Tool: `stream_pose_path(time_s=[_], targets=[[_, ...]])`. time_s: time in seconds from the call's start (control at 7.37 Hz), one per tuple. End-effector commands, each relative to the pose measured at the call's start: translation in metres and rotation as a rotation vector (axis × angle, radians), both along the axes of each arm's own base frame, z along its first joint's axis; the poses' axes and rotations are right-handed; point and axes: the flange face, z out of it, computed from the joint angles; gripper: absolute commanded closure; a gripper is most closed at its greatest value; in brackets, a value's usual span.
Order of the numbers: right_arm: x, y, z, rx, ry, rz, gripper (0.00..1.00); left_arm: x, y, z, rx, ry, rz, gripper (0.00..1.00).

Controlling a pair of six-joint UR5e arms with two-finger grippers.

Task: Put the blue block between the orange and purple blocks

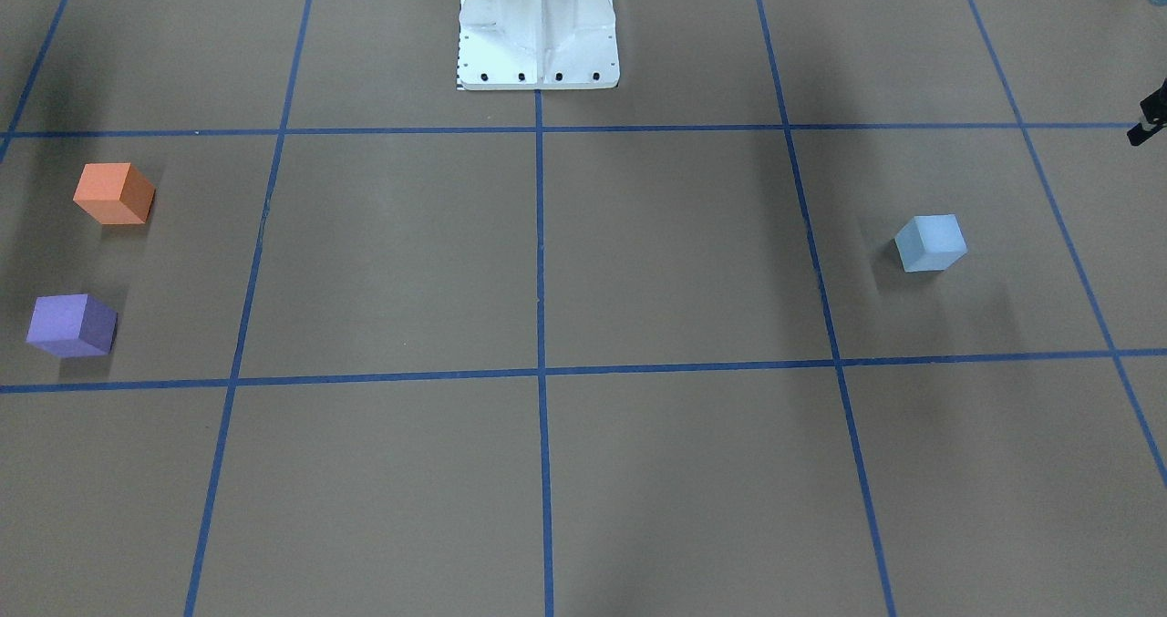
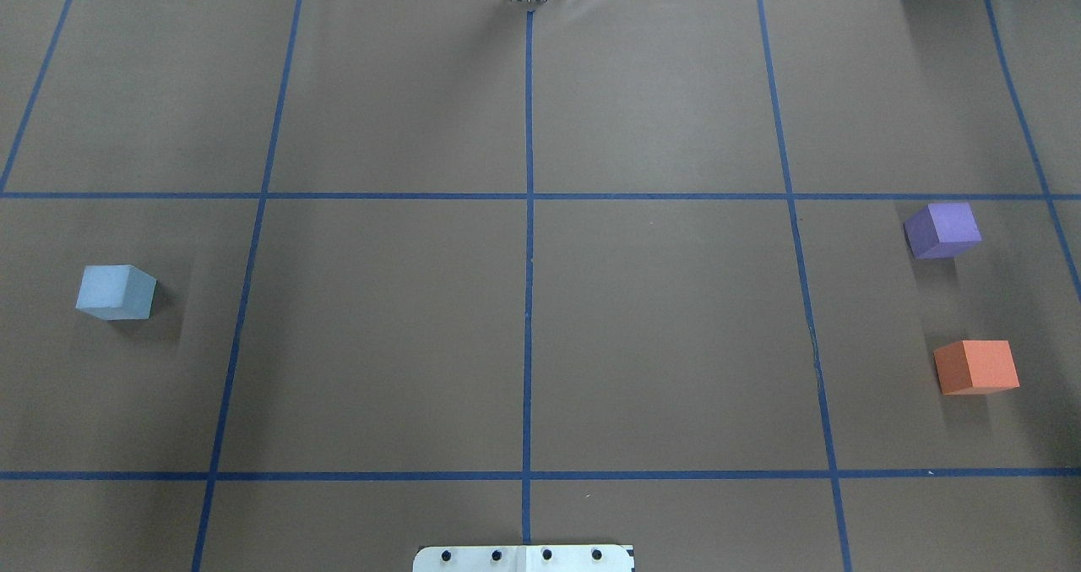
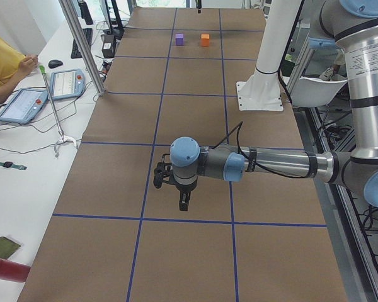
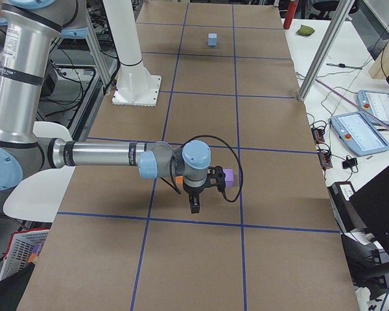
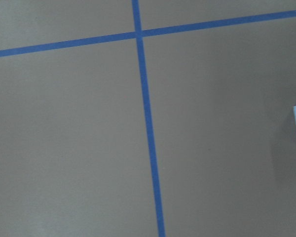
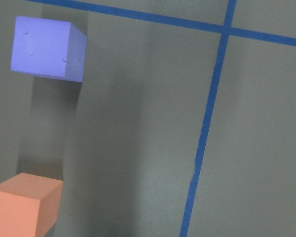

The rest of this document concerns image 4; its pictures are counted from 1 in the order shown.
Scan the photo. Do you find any far teach pendant tablet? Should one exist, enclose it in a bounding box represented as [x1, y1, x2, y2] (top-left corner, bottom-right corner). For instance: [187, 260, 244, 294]
[357, 90, 389, 125]

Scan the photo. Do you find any red bottle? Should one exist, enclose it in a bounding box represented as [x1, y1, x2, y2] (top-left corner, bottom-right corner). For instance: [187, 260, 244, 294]
[283, 0, 299, 30]

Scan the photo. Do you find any aluminium frame post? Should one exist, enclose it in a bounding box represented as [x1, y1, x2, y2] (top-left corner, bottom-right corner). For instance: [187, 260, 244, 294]
[297, 0, 354, 102]

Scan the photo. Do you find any green handled reacher grabber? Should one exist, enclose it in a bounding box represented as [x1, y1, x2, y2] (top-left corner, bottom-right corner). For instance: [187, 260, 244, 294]
[315, 78, 389, 131]

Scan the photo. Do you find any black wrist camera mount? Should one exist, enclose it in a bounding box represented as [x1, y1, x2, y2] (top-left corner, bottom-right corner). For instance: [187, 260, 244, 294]
[207, 166, 226, 192]

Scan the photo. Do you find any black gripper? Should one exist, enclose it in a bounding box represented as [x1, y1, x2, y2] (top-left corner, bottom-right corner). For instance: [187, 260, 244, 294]
[183, 184, 204, 214]

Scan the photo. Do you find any purple foam block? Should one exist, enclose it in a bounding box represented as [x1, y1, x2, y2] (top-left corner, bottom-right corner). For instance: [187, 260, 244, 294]
[223, 168, 235, 187]

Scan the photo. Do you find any black laptop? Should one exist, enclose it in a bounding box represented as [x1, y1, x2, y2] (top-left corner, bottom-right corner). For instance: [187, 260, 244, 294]
[350, 165, 389, 254]

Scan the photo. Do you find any orange foam block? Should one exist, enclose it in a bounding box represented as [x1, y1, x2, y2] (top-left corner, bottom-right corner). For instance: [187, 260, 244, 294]
[176, 176, 183, 185]

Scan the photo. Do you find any near teach pendant tablet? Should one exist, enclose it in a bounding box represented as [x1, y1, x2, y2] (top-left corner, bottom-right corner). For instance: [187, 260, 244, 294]
[331, 112, 389, 156]

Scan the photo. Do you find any white perforated basket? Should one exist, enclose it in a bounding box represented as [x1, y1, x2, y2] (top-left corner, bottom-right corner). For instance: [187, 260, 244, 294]
[0, 228, 50, 281]

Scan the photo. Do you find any teach pendant tablet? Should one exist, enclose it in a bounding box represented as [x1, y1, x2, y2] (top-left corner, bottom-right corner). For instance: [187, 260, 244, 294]
[357, 90, 389, 125]
[331, 112, 389, 156]

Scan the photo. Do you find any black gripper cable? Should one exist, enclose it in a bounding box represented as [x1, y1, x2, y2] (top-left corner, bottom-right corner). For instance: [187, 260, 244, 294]
[169, 135, 244, 203]

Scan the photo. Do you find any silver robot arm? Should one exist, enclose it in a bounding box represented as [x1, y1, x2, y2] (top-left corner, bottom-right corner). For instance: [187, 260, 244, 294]
[0, 1, 211, 213]

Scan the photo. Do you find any green cloth pouch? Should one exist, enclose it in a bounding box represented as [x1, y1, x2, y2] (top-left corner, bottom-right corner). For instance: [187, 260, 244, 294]
[296, 25, 315, 37]

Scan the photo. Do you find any light blue foam block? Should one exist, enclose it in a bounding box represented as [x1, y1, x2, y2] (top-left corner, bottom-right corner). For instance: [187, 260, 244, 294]
[207, 32, 218, 47]

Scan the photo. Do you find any small orange circuit board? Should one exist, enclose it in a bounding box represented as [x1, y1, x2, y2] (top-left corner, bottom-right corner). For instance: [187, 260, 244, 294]
[311, 126, 325, 144]

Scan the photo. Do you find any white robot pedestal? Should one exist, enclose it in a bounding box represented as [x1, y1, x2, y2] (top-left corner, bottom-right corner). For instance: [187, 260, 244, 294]
[103, 0, 161, 107]

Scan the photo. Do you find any white curved chair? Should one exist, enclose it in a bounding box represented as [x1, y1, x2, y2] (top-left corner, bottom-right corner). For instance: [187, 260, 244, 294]
[3, 121, 76, 224]

